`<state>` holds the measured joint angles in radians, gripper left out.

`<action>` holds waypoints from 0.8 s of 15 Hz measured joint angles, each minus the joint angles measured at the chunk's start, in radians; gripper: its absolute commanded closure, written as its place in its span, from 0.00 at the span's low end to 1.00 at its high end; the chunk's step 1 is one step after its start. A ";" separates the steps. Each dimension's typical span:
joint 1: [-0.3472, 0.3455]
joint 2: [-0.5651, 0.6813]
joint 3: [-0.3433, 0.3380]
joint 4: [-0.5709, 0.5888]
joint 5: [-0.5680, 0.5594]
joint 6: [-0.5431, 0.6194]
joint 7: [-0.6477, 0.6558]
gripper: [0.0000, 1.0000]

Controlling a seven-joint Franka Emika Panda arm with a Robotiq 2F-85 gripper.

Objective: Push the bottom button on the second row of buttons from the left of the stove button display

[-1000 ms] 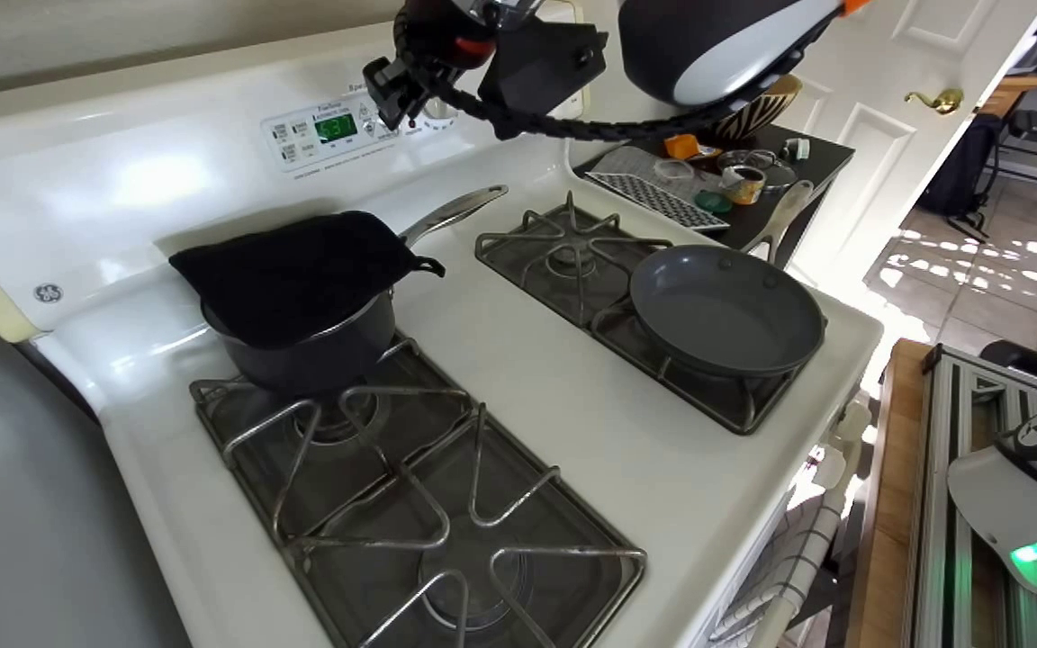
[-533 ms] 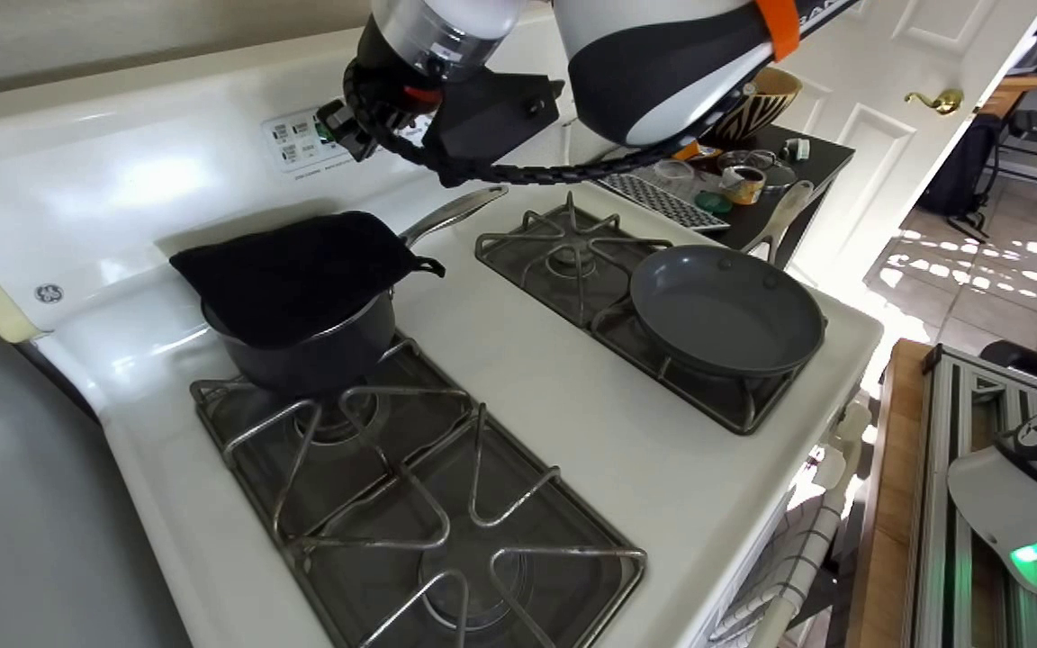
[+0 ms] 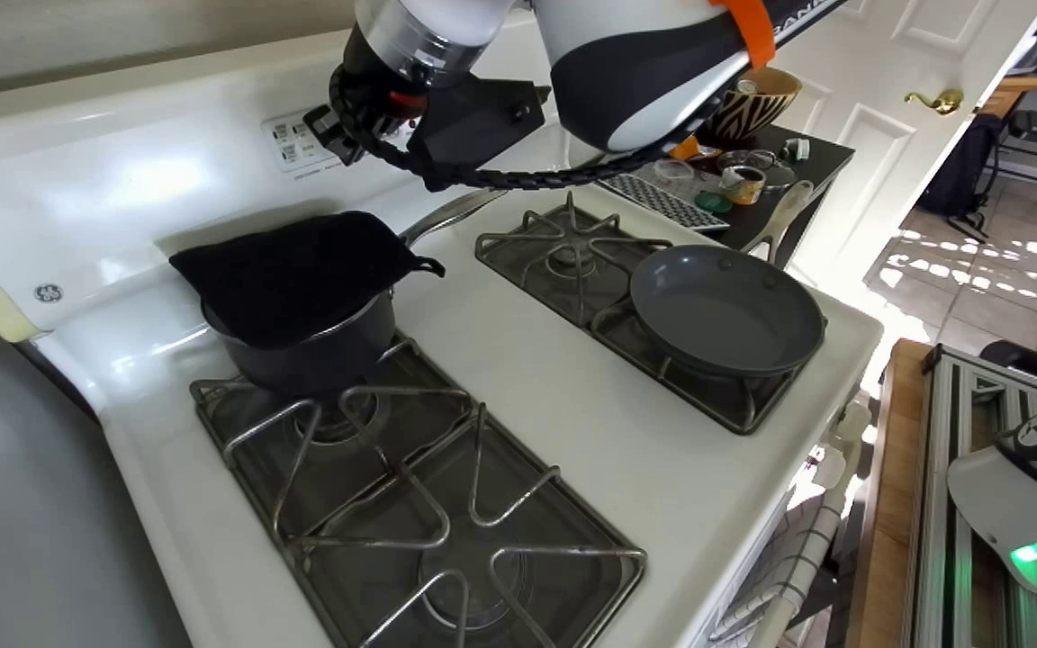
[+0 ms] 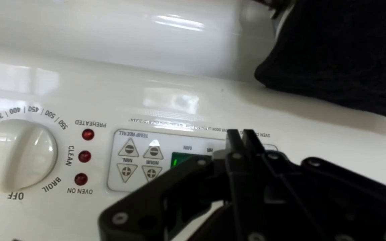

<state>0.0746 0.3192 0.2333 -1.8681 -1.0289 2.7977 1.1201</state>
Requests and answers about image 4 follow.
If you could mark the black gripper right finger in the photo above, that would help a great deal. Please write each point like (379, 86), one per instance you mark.
(317, 201)

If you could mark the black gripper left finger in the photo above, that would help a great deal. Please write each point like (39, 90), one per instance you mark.
(179, 188)

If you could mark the green digital display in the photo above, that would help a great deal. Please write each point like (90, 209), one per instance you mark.
(178, 159)

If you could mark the triangular beige panel button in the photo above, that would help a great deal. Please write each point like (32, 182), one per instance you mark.
(126, 170)
(152, 153)
(151, 171)
(128, 149)

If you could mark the grey button control panel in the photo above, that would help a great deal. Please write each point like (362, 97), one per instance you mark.
(167, 142)

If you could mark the red indicator light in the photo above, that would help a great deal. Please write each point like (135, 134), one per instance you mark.
(84, 157)
(87, 134)
(80, 178)

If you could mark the white oven control panel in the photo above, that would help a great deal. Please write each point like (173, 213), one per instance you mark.
(112, 88)

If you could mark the black cloth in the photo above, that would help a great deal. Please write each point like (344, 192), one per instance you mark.
(344, 54)

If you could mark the white oven temperature knob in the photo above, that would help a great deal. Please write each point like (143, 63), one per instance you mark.
(20, 154)

